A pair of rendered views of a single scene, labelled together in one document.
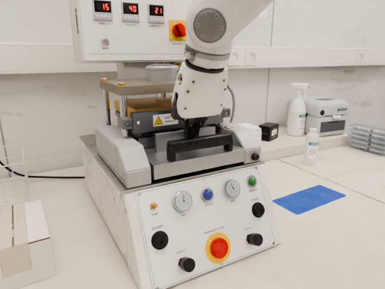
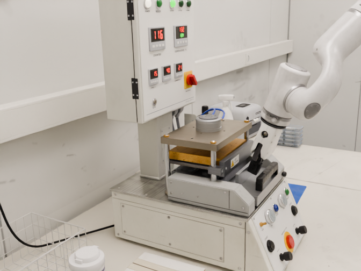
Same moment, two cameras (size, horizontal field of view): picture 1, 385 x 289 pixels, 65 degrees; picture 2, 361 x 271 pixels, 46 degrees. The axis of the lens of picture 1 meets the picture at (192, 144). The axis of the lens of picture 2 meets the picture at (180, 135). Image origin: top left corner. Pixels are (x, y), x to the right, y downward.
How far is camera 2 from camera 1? 0.87 m
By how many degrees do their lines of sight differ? 30
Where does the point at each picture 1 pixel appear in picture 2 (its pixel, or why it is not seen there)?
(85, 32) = (144, 98)
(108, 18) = (156, 82)
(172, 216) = (268, 228)
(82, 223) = not seen: hidden behind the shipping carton
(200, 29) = (308, 113)
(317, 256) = (330, 229)
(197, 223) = (277, 229)
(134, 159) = (245, 195)
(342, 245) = (335, 219)
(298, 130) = not seen: hidden behind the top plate
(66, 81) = (49, 133)
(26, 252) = not seen: outside the picture
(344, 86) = (238, 85)
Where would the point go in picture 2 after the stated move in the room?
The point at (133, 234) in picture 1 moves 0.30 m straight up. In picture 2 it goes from (259, 247) to (262, 137)
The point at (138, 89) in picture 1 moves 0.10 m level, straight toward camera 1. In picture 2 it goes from (222, 143) to (251, 151)
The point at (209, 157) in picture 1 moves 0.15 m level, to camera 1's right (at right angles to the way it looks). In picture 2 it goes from (272, 182) to (307, 171)
